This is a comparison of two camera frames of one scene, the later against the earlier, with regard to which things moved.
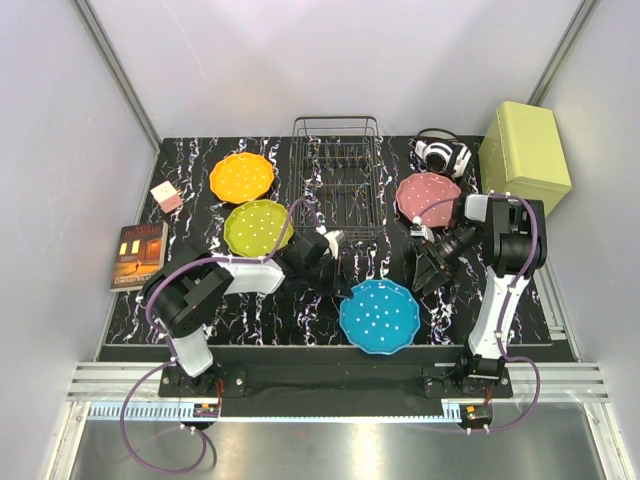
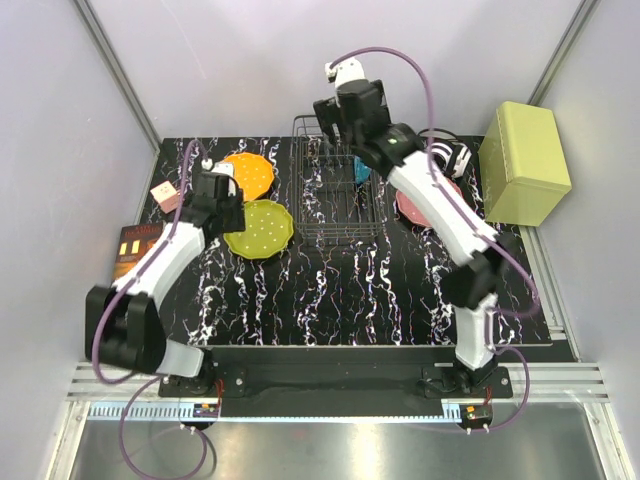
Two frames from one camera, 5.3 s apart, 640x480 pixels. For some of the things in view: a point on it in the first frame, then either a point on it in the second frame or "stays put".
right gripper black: x=425 y=272 → x=328 y=116
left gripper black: x=335 y=267 → x=226 y=215
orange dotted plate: x=242 y=177 stays put
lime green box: x=522 y=154 stays put
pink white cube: x=167 y=197 stays put
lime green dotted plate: x=255 y=227 stays put
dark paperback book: x=141 y=253 stays put
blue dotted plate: x=381 y=318 → x=361 y=171
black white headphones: x=439 y=150 stays put
